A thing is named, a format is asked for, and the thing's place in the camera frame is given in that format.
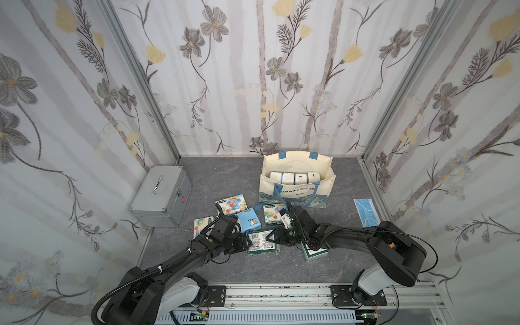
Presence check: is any blue face mask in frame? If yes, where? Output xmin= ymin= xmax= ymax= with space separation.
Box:
xmin=353 ymin=199 xmax=381 ymax=228

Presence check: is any white blue tissue pack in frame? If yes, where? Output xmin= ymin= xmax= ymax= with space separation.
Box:
xmin=269 ymin=171 xmax=283 ymax=184

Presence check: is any elephant tissue pack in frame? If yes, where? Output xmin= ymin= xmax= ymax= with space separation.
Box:
xmin=215 ymin=194 xmax=248 ymax=215
xmin=193 ymin=216 xmax=216 ymax=238
xmin=263 ymin=203 xmax=287 ymax=226
xmin=307 ymin=172 xmax=321 ymax=184

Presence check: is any green barcode tissue pack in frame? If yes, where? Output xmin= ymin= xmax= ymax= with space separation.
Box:
xmin=301 ymin=245 xmax=329 ymax=262
xmin=246 ymin=230 xmax=279 ymax=255

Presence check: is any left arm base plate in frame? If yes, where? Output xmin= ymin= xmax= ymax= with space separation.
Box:
xmin=196 ymin=285 xmax=227 ymax=308

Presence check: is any aluminium mounting rail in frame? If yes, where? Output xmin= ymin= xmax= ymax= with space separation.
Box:
xmin=159 ymin=282 xmax=446 ymax=316

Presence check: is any cream canvas tote bag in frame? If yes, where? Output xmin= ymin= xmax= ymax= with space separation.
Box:
xmin=259 ymin=151 xmax=336 ymax=209

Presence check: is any elephant tissue pack front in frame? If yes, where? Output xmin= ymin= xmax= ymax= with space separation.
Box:
xmin=307 ymin=172 xmax=321 ymax=184

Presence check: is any elephant tissue pack left upright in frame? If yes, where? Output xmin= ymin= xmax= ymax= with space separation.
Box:
xmin=193 ymin=216 xmax=216 ymax=238

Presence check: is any blue tissue pack centre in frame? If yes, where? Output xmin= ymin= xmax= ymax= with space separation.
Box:
xmin=236 ymin=208 xmax=261 ymax=233

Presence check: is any purple tissue pack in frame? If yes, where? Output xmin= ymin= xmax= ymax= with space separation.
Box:
xmin=294 ymin=173 xmax=309 ymax=185

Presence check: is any elephant tissue pack by bag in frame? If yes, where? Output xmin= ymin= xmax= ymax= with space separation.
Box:
xmin=263 ymin=203 xmax=287 ymax=226

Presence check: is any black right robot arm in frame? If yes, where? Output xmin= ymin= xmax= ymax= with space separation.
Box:
xmin=266 ymin=204 xmax=427 ymax=306

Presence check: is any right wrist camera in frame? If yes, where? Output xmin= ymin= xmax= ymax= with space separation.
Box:
xmin=276 ymin=209 xmax=293 ymax=229

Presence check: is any white slotted cable duct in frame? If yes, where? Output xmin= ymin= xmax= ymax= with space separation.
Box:
xmin=174 ymin=310 xmax=364 ymax=324

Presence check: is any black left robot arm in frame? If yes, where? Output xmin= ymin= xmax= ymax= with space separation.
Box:
xmin=91 ymin=207 xmax=252 ymax=324

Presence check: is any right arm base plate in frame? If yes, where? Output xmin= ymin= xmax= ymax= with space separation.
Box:
xmin=330 ymin=284 xmax=387 ymax=309

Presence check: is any grey metal box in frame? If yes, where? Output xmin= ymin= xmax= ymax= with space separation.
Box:
xmin=129 ymin=165 xmax=192 ymax=228

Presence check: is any elephant tissue pack far left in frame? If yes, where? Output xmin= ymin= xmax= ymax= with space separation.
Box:
xmin=215 ymin=194 xmax=248 ymax=215

